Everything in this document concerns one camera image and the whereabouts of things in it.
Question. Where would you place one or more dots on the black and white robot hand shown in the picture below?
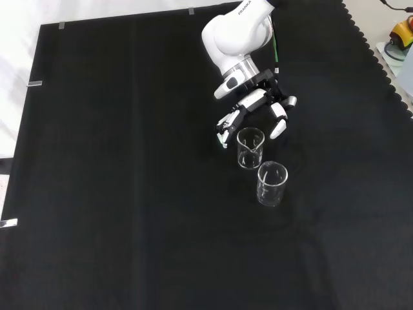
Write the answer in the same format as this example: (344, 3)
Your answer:
(255, 99)

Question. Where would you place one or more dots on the clear glass beaker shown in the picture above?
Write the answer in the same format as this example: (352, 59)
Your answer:
(250, 162)
(270, 198)

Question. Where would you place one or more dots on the grey tape strip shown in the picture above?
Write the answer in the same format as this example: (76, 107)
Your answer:
(35, 83)
(62, 24)
(8, 223)
(191, 11)

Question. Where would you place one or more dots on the pale board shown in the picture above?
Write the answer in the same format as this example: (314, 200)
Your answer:
(385, 59)

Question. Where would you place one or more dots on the black bench cloth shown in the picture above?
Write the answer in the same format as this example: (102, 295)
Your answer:
(129, 161)

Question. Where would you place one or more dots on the pale grey box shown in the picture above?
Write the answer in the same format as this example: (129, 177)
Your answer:
(407, 76)

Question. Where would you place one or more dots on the yellow stop button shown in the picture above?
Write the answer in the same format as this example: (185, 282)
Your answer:
(402, 31)

